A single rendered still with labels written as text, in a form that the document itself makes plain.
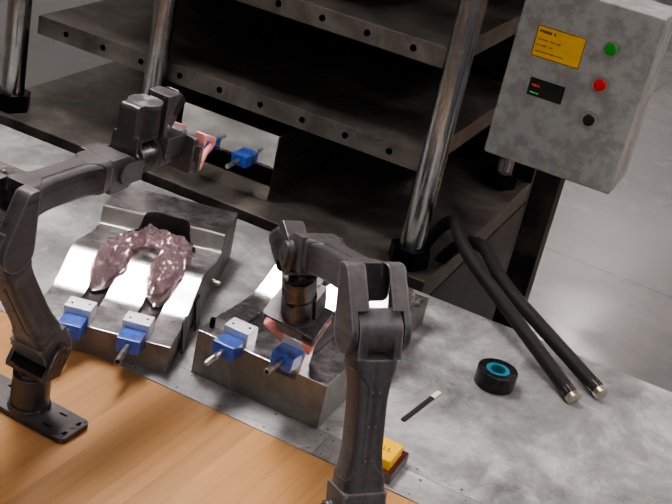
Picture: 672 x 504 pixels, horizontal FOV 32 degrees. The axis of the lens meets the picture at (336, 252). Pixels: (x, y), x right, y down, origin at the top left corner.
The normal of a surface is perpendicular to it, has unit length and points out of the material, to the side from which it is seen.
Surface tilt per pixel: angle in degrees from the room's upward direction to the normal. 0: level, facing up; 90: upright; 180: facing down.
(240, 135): 90
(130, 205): 0
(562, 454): 0
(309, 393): 90
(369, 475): 73
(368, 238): 0
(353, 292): 48
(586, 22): 90
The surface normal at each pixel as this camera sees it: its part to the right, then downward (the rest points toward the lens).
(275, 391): -0.43, 0.32
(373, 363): 0.38, 0.20
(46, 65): 0.86, 0.37
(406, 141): 0.20, -0.88
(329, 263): -0.91, -0.07
